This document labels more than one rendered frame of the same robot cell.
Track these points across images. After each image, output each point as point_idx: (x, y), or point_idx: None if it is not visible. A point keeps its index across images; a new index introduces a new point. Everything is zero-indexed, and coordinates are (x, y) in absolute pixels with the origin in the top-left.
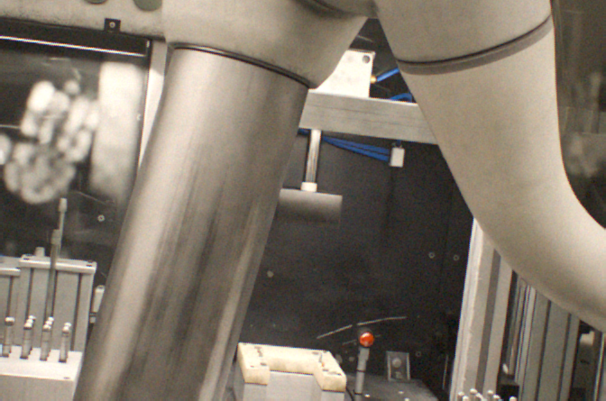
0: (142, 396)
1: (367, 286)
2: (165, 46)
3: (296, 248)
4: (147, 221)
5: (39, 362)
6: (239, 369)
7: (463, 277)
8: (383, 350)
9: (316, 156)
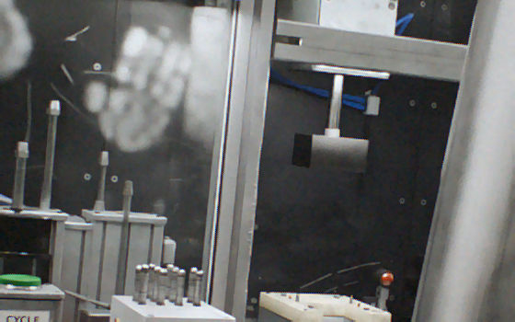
0: (513, 291)
1: (345, 234)
2: None
3: (279, 200)
4: (500, 136)
5: (179, 307)
6: (274, 316)
7: (429, 220)
8: (360, 295)
9: (339, 102)
